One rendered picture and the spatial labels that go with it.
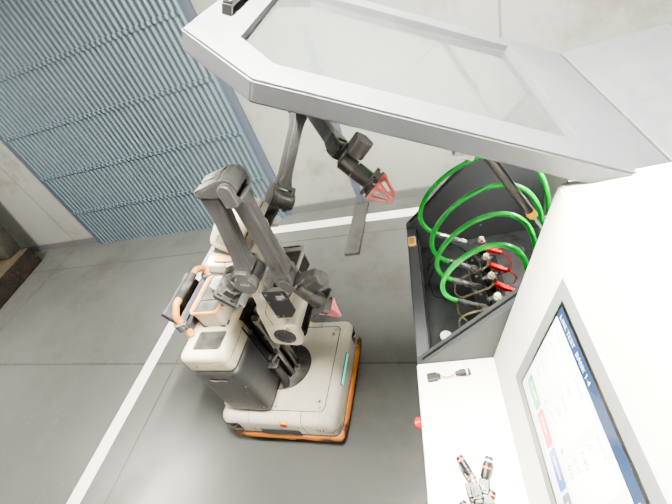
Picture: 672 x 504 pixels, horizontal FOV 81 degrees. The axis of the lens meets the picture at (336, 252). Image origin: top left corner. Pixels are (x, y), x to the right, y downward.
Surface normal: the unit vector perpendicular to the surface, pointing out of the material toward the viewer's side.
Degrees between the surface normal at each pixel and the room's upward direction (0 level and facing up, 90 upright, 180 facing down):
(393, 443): 0
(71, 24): 90
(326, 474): 0
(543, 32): 90
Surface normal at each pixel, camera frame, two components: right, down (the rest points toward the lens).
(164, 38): -0.18, 0.70
